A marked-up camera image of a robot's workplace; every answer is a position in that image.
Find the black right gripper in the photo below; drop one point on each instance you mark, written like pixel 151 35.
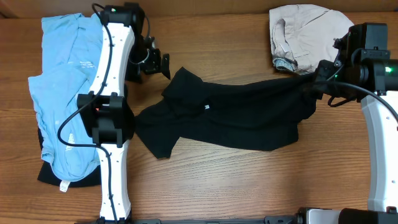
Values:
pixel 322 74

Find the light blue shirt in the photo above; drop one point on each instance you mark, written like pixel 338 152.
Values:
pixel 71 49

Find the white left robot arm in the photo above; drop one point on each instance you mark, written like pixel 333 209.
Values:
pixel 126 54

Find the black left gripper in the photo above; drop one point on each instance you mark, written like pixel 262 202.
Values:
pixel 157 63

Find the black shirt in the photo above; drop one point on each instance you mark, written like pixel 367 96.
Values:
pixel 261 116

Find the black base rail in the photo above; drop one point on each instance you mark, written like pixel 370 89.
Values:
pixel 217 221

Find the beige folded shorts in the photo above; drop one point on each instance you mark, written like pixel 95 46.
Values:
pixel 305 33

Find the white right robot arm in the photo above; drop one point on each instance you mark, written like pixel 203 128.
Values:
pixel 363 71

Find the black garment under pile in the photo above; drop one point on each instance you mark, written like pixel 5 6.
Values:
pixel 65 165

